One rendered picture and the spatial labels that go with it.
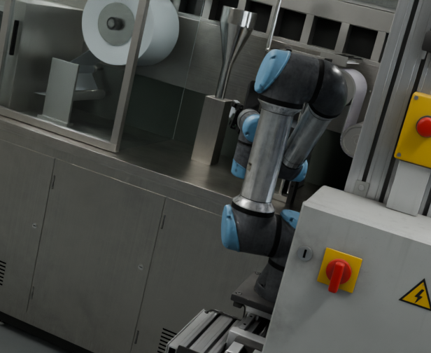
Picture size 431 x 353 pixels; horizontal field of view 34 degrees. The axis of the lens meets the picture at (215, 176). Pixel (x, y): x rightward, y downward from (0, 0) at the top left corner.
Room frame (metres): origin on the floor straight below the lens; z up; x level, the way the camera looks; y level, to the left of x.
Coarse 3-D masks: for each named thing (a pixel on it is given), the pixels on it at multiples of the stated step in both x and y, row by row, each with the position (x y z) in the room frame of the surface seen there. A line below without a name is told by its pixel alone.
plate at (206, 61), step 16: (208, 32) 3.18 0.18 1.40; (208, 48) 3.17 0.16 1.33; (256, 48) 3.10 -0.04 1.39; (304, 48) 3.03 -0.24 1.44; (192, 64) 3.19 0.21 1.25; (208, 64) 3.17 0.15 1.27; (240, 64) 3.12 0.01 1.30; (256, 64) 3.09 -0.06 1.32; (336, 64) 2.99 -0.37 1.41; (352, 64) 2.97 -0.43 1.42; (368, 64) 2.95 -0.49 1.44; (192, 80) 3.18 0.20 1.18; (208, 80) 3.16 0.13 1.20; (240, 80) 3.11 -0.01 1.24; (368, 80) 2.94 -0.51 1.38; (240, 96) 3.11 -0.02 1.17; (368, 96) 2.93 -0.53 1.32; (336, 128) 2.96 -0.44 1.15
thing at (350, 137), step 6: (354, 126) 2.61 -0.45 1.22; (360, 126) 2.60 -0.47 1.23; (348, 132) 2.62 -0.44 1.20; (354, 132) 2.62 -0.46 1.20; (342, 138) 2.62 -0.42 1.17; (348, 138) 2.62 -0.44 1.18; (354, 138) 2.61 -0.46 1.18; (342, 144) 2.62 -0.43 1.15; (348, 144) 2.62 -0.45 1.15; (354, 144) 2.61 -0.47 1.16; (348, 150) 2.62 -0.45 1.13; (354, 150) 2.61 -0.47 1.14
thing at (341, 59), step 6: (324, 54) 2.64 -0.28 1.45; (330, 54) 2.64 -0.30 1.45; (336, 54) 2.80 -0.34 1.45; (342, 54) 2.92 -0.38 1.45; (336, 60) 2.63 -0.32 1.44; (342, 60) 2.62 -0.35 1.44; (348, 60) 2.69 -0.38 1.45; (354, 60) 2.79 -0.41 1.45; (360, 60) 2.91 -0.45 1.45; (342, 66) 2.62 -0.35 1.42
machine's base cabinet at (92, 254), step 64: (0, 192) 2.77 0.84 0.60; (64, 192) 2.68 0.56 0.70; (128, 192) 2.59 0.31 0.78; (0, 256) 2.76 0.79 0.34; (64, 256) 2.66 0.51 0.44; (128, 256) 2.57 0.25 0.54; (192, 256) 2.49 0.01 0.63; (256, 256) 2.42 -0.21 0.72; (0, 320) 2.83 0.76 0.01; (64, 320) 2.64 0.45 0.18; (128, 320) 2.56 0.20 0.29
